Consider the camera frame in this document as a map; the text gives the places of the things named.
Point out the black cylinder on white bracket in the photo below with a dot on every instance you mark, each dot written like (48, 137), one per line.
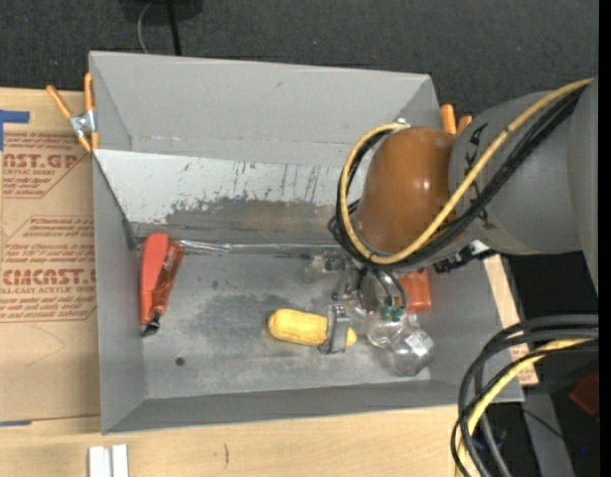
(454, 262)

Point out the brown cardboard board, red print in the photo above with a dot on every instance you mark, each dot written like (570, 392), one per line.
(46, 356)

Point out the yellow toy corn cob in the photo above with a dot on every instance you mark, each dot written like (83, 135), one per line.
(295, 327)

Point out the grey metal bin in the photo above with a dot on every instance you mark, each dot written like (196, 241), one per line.
(235, 356)

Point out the orange-red flat block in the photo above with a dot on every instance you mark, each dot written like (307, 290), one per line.
(418, 291)

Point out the orange-red tool with black tip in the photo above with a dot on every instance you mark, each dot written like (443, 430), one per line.
(153, 276)

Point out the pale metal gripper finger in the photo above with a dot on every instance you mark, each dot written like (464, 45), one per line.
(333, 263)
(339, 331)

